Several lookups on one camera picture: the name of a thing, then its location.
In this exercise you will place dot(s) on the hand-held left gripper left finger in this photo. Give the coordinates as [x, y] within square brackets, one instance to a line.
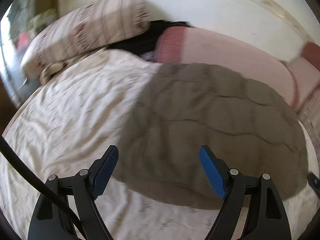
[103, 173]

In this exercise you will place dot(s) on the green patterned thing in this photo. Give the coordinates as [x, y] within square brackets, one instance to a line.
[42, 20]

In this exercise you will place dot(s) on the pink and red cushion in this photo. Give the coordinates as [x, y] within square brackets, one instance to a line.
[308, 62]

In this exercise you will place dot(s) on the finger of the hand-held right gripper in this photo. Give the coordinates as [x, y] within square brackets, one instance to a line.
[314, 181]

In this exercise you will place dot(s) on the white leaf-print blanket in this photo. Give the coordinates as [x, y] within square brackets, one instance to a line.
[75, 117]

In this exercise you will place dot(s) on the pink and red blanket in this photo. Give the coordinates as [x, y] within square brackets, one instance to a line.
[225, 52]

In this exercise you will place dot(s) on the purple cloth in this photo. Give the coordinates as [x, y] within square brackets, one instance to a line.
[149, 56]

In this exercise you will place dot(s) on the striped floral pillow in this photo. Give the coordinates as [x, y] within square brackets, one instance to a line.
[87, 30]

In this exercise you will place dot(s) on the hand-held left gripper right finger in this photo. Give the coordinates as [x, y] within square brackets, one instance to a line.
[212, 175]

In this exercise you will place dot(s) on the olive quilted jacket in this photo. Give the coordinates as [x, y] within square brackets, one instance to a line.
[212, 120]

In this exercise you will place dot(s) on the black cloth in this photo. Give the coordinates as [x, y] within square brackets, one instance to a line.
[140, 40]

